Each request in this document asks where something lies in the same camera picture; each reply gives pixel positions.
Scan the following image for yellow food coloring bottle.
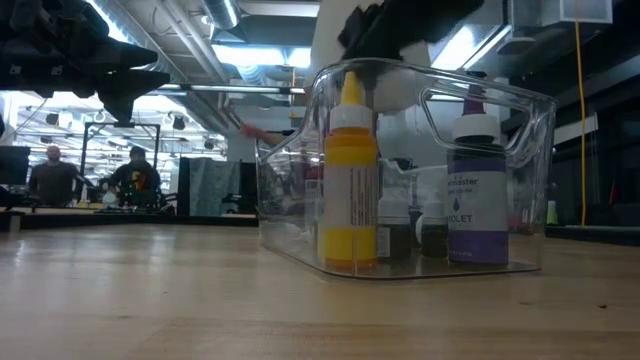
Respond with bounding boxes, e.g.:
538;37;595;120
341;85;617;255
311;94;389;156
319;71;380;271

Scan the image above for grey fabric partition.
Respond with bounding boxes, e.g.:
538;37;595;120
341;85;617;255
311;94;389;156
177;157;259;217

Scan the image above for violet food coloring bottle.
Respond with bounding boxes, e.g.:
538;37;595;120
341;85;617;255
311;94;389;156
446;84;511;267

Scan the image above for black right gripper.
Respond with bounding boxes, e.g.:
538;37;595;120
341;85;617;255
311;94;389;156
337;0;485;94

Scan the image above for black monitor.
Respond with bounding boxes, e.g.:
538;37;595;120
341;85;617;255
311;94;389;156
0;144;31;187

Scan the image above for silver ventilation duct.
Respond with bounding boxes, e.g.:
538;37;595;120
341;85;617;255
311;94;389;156
199;0;241;30

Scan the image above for clear plastic bin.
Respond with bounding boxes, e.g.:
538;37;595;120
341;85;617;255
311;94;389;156
254;57;559;281

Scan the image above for small white-capped dark bottle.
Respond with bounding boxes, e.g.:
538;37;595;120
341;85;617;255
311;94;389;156
416;197;450;260

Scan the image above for white shade table lamp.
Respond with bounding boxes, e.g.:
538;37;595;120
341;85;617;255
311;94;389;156
308;0;437;115

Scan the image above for yellow extension cable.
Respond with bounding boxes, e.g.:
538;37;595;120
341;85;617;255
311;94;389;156
574;19;587;227

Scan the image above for black metal rack frame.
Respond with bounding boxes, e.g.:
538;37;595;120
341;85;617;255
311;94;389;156
79;121;162;176

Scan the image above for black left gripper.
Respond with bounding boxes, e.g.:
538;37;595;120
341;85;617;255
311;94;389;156
0;0;172;125

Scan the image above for small white beads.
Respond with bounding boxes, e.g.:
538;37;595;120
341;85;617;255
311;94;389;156
377;192;413;262

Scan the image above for person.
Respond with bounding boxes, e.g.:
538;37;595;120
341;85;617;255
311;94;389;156
27;143;80;209
102;145;164;210

